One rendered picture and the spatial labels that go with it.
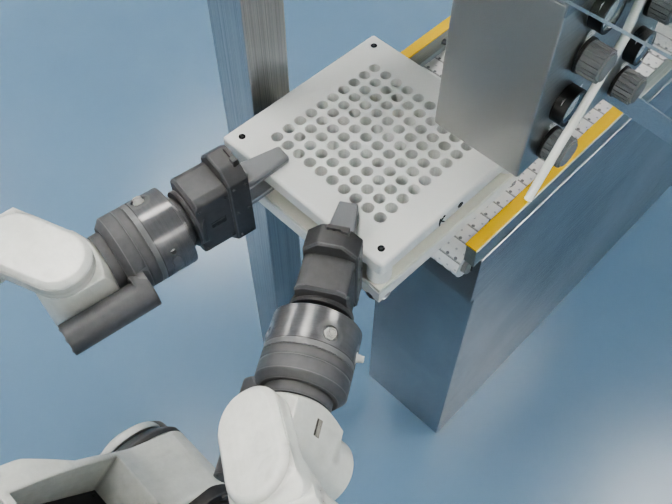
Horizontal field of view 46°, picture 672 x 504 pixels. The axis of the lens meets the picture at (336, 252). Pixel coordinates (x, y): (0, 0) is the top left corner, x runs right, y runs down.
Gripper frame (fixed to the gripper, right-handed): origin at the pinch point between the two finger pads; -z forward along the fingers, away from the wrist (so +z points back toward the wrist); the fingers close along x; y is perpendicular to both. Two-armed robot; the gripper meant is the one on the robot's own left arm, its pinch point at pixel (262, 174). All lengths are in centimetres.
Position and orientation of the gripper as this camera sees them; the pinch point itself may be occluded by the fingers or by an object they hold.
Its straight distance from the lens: 86.7
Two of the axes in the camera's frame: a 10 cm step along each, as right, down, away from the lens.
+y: 6.0, 6.6, -4.5
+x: 0.1, 5.5, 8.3
